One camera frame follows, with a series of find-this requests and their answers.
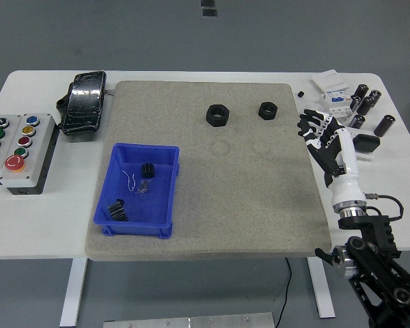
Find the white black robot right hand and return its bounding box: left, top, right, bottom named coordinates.
left=296, top=109, right=367, bottom=210

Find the blue plastic bin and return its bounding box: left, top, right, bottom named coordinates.
left=93, top=143, right=181, bottom=239

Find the large black gear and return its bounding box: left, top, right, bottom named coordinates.
left=107, top=198, right=129, bottom=222

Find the white cardboard box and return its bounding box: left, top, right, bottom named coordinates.
left=310, top=70, right=350, bottom=95

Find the small black hex nut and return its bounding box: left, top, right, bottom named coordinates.
left=258, top=101, right=279, bottom=120

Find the large black hex nut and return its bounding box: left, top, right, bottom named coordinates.
left=206, top=104, right=232, bottom=128

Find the grey box with red stop button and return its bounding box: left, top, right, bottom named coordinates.
left=0, top=113, right=59, bottom=195

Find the grey box with green buttons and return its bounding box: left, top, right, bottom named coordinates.
left=0, top=114, right=23, bottom=187

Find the white square plate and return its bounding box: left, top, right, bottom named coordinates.
left=347, top=126, right=375, bottom=162

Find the black power adapter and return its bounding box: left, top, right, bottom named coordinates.
left=352, top=134, right=381, bottom=154

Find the white blue circuit breaker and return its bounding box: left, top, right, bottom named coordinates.
left=319, top=87, right=355, bottom=121

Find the white table leg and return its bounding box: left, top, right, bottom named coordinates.
left=59, top=258, right=89, bottom=327
left=306, top=258, right=336, bottom=319

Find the grey-brown felt mat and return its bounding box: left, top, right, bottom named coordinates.
left=85, top=80, right=331, bottom=262

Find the small clear bag of screws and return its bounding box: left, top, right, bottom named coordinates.
left=135, top=180, right=153, bottom=195

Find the silver metal plate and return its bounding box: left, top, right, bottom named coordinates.
left=103, top=312, right=275, bottom=328

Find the black film-wrapped device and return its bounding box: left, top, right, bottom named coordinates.
left=56, top=70, right=109, bottom=137

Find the black cable under table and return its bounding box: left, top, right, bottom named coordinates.
left=276, top=258, right=293, bottom=328

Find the thin white wire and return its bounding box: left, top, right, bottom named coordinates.
left=122, top=169, right=137, bottom=192

